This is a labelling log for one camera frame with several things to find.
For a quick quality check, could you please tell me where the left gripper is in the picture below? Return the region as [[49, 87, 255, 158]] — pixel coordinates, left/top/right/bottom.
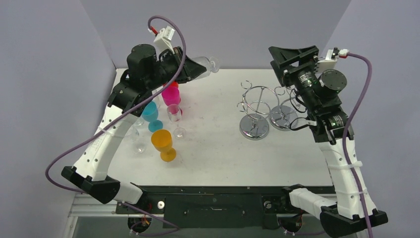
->
[[146, 47, 207, 91]]

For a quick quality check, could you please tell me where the pink wine glass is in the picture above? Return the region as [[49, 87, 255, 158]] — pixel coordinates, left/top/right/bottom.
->
[[161, 86, 181, 113]]

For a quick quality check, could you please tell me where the tall chrome glass rack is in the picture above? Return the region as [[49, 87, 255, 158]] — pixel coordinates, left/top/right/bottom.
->
[[268, 87, 306, 131]]

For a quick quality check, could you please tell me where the blue wine glass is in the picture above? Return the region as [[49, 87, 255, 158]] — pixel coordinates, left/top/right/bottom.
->
[[141, 101, 163, 133]]

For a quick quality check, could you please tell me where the clear wine glass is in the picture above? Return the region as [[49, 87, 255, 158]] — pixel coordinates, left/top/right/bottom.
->
[[133, 117, 145, 127]]

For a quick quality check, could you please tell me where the red wine glass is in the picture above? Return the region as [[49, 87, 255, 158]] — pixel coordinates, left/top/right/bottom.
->
[[162, 81, 179, 88]]

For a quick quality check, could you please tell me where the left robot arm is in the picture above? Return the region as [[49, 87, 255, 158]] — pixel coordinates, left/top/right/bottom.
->
[[61, 44, 207, 213]]

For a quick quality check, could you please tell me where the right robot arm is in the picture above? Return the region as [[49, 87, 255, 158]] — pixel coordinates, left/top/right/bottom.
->
[[268, 46, 388, 238]]

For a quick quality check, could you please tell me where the chrome wine glass rack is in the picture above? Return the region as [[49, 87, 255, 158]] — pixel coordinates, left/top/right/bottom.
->
[[236, 80, 286, 141]]

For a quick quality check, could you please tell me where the orange wine glass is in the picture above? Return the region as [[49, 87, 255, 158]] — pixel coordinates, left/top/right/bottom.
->
[[151, 129, 177, 162]]

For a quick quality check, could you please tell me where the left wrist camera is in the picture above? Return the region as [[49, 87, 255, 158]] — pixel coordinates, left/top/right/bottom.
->
[[148, 25, 175, 53]]

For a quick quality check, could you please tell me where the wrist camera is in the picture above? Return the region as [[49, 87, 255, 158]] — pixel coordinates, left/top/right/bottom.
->
[[315, 47, 350, 73], [148, 25, 175, 53]]

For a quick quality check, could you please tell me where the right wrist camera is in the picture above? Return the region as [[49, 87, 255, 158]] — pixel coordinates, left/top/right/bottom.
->
[[315, 47, 350, 73]]

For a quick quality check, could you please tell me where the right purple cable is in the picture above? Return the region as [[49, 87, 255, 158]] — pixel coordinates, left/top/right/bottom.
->
[[341, 52, 375, 238]]

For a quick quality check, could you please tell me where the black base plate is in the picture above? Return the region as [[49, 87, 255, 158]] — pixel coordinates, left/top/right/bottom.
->
[[116, 185, 303, 229]]

